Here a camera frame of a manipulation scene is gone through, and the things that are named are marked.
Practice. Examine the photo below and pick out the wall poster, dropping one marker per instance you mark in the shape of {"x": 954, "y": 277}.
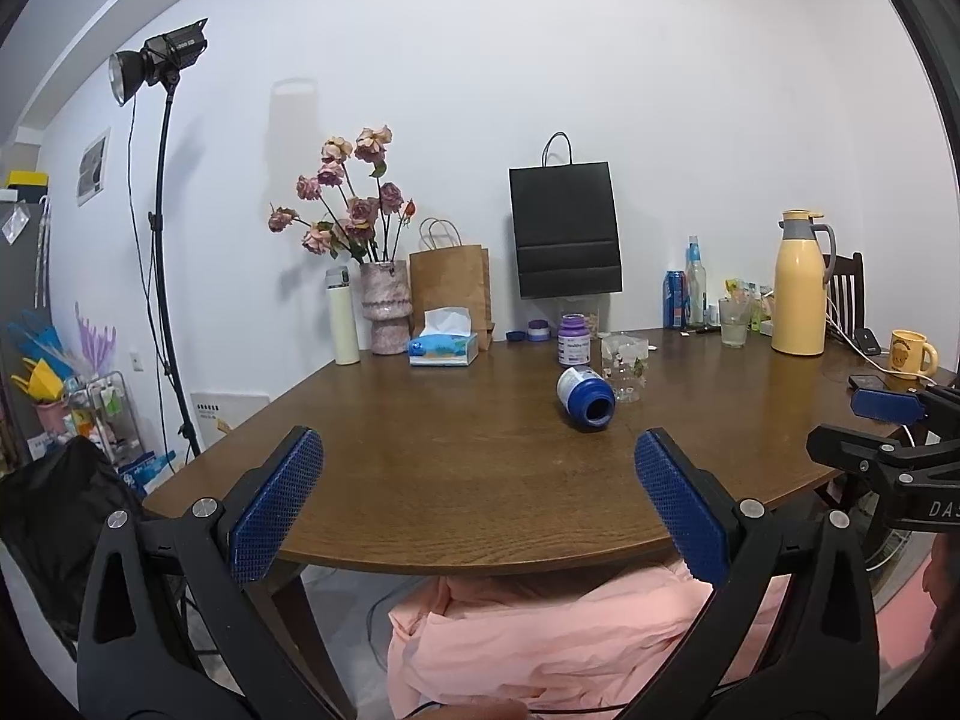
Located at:
{"x": 94, "y": 166}

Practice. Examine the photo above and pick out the black pen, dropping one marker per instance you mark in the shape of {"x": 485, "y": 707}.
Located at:
{"x": 697, "y": 329}

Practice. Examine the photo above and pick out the pink cloth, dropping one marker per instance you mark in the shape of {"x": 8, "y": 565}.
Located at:
{"x": 570, "y": 637}

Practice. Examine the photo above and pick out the blue cup with white label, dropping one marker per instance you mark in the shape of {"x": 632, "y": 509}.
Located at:
{"x": 586, "y": 397}

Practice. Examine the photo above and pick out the white thermos bottle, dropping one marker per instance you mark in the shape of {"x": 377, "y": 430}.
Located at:
{"x": 342, "y": 319}

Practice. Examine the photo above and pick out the black cloth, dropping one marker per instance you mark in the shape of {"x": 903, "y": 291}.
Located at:
{"x": 52, "y": 532}

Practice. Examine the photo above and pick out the black paper bag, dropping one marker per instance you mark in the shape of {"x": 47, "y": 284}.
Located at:
{"x": 564, "y": 229}

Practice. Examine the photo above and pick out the yellow and blue dustpans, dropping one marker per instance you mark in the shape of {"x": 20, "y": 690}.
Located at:
{"x": 37, "y": 360}

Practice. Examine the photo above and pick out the blue plastic pack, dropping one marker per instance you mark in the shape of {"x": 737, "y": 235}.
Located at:
{"x": 146, "y": 471}

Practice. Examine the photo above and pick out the clear drinking glass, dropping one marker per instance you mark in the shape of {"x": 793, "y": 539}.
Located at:
{"x": 733, "y": 324}

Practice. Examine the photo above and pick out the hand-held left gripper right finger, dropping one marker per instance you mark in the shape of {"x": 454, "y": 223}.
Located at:
{"x": 681, "y": 511}

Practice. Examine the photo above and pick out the black phone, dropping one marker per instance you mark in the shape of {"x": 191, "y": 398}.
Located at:
{"x": 867, "y": 382}

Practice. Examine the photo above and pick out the clear plastic cup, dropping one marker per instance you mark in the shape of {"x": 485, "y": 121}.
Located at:
{"x": 624, "y": 366}

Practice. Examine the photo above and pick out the yellow mug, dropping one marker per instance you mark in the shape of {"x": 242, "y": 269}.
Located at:
{"x": 909, "y": 354}

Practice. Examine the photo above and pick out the dark wooden chair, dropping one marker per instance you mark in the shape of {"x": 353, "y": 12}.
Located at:
{"x": 846, "y": 277}

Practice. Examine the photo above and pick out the purple plastic hangers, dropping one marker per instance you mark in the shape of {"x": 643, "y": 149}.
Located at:
{"x": 96, "y": 337}

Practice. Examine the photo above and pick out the blue soda can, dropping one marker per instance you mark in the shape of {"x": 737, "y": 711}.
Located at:
{"x": 673, "y": 300}

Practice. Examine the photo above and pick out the black studio light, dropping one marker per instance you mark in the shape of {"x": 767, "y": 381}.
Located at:
{"x": 154, "y": 60}

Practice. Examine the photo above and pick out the person's right hand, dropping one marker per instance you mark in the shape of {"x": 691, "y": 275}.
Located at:
{"x": 946, "y": 585}

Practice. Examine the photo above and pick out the pink marbled vase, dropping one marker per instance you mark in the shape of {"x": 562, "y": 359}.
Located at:
{"x": 384, "y": 307}

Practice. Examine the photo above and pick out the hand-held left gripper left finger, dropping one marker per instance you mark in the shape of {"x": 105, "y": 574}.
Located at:
{"x": 276, "y": 504}

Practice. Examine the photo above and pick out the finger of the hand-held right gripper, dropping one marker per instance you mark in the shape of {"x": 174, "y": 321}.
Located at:
{"x": 889, "y": 405}
{"x": 847, "y": 446}

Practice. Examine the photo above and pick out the blue tissue box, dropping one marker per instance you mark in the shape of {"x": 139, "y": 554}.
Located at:
{"x": 444, "y": 345}

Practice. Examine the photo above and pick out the black charger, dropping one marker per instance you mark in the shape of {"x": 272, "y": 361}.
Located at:
{"x": 868, "y": 341}

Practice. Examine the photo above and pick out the small purple lidded jar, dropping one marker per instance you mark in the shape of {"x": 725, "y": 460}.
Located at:
{"x": 538, "y": 331}

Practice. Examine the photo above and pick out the yellow box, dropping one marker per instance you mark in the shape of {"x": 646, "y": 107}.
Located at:
{"x": 26, "y": 181}

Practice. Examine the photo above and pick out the grey cabinet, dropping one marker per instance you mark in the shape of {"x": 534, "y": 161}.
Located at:
{"x": 19, "y": 262}

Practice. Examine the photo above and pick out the purple jar with white label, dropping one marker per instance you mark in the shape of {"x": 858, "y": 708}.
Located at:
{"x": 574, "y": 340}

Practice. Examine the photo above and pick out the yellow thermal carafe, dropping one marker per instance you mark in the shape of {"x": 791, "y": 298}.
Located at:
{"x": 800, "y": 292}

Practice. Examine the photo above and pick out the dried pink roses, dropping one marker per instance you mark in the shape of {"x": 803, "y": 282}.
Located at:
{"x": 352, "y": 202}

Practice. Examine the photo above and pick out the brown paper bag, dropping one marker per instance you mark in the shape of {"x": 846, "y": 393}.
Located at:
{"x": 450, "y": 281}

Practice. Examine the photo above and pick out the pink bucket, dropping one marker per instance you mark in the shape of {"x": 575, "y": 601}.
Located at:
{"x": 52, "y": 416}

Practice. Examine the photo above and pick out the white board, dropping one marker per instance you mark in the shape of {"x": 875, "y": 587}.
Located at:
{"x": 225, "y": 416}

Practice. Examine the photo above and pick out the clear glass bottle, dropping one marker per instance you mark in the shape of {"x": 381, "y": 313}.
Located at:
{"x": 697, "y": 285}

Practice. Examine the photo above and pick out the snack packets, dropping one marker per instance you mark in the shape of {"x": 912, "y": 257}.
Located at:
{"x": 752, "y": 304}

